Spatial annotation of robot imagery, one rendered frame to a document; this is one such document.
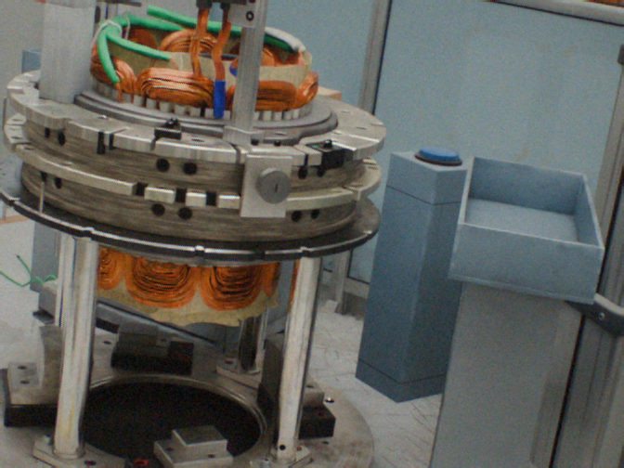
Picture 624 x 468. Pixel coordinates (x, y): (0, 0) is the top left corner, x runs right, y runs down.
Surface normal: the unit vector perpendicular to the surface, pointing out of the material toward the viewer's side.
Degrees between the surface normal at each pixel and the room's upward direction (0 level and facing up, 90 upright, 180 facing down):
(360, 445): 0
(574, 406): 90
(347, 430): 0
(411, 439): 0
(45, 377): 90
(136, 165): 90
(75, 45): 90
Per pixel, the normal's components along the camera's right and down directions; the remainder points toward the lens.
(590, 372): -0.92, -0.01
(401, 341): -0.77, 0.08
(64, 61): -0.44, 0.21
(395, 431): 0.14, -0.95
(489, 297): -0.16, 0.26
